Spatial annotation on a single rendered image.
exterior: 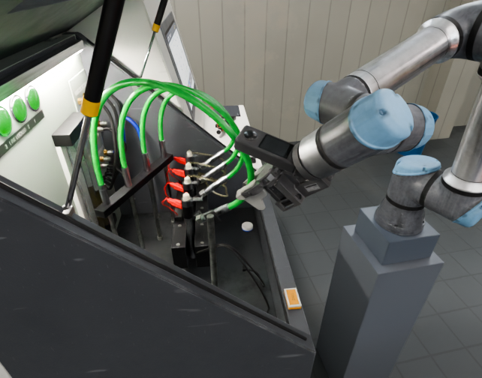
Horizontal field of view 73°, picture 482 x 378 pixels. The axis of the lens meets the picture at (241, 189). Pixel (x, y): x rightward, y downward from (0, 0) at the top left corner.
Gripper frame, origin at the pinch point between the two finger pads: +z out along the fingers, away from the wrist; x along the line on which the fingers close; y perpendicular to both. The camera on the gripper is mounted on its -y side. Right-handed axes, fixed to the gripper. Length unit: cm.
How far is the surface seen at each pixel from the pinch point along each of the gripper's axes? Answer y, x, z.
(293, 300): 27.0, -7.7, 6.6
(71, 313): -8.8, -35.8, 7.3
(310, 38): -5, 266, 108
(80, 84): -47, 10, 30
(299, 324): 29.6, -12.1, 4.5
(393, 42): 57, 322, 76
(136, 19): -49, 30, 18
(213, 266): 9.7, -10.0, 16.5
